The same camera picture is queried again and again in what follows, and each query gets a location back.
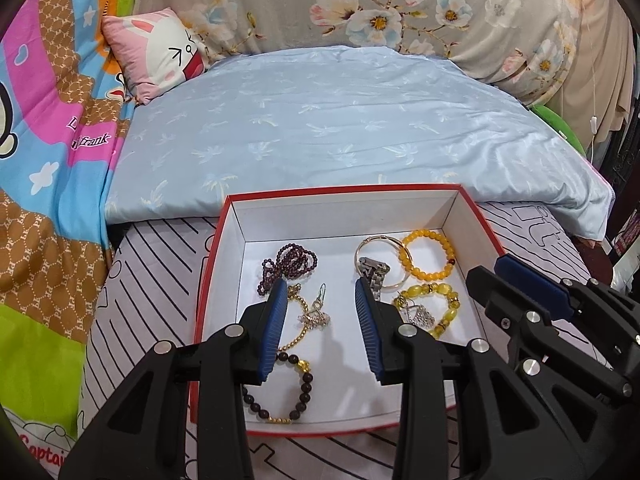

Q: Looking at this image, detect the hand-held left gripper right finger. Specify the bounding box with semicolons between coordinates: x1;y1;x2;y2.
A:
352;277;596;480

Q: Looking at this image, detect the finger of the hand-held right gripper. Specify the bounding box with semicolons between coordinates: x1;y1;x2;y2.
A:
467;266;640;461
494;255;640;346

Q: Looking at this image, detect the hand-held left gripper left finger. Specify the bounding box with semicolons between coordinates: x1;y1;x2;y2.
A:
57;277;290;480

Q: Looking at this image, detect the clear yellow crystal bracelet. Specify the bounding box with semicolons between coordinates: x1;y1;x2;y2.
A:
392;282;461;337

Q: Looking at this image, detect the twisted gold bangle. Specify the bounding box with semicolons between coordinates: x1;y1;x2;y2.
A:
356;235;416;289

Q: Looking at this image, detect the red box with white inside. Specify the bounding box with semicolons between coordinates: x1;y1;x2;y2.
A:
189;184;507;438

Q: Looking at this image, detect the silver drop earring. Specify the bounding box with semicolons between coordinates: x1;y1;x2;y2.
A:
297;282;332;330
400;300;436;332

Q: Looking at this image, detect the silver metal wristwatch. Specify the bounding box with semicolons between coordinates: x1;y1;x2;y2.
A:
357;256;391;306

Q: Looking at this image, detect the green plastic object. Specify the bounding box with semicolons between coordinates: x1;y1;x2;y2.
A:
530;102;588;158

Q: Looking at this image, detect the light blue quilt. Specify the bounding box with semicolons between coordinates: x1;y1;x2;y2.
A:
104;45;616;241

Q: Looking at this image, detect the beige curtain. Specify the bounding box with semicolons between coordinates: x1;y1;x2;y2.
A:
555;0;640;166

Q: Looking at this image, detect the colourful cartoon monkey blanket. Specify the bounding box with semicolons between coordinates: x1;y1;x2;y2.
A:
0;0;143;480

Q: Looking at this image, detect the pink rabbit pillow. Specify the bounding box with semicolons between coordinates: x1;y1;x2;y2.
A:
101;8;208;106

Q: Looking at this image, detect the grey floral blanket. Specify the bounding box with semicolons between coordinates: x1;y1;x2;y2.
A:
132;0;586;106

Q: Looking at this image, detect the gold bead chain bracelet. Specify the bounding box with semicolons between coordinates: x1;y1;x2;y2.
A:
277;287;313;356

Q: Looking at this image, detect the dark brown bead bracelet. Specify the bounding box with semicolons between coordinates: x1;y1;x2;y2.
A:
241;352;316;425

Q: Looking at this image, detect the dark purple bead necklace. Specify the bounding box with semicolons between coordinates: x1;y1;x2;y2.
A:
257;242;318;297

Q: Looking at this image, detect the opaque yellow bead bracelet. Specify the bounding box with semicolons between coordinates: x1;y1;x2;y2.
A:
398;229;457;281

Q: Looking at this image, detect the white cable with switch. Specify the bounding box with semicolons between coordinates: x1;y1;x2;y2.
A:
582;5;601;161

